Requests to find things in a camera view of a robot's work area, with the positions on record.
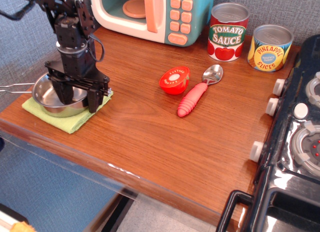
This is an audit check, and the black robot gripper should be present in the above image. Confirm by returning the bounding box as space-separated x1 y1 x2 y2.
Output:
45 43 110 113

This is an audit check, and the small stainless steel pot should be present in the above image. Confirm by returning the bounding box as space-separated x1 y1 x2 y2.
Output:
0 72 90 118

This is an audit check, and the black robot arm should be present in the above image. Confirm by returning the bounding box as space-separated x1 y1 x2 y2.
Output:
0 0 110 113

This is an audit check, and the teal toy microwave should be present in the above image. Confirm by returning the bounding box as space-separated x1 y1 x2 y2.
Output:
91 0 214 47

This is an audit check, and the green folded cloth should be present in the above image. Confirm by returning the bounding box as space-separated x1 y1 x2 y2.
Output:
21 89 114 135

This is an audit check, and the red toy tomato half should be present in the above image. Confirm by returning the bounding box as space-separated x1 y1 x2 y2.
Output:
159 66 191 95

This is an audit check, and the tomato sauce can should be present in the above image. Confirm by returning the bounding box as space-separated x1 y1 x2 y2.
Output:
207 3 250 62

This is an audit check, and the white stove knob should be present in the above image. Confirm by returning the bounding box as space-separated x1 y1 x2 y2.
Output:
249 141 264 162
272 79 286 97
265 98 279 116

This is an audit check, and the pineapple slices can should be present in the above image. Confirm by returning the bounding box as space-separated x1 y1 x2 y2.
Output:
247 24 294 72

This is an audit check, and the white round stove button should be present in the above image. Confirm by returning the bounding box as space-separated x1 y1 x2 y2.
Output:
293 103 309 119

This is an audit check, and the black toy stove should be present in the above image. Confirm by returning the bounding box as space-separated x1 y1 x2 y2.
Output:
215 34 320 232

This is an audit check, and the grey stove burner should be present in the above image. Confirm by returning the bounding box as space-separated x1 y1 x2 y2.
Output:
290 121 320 177
305 72 320 108

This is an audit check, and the spoon with pink handle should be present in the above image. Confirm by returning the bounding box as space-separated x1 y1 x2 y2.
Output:
177 65 224 117

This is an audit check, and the black oven door handle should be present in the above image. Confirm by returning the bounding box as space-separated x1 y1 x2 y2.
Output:
216 190 254 232

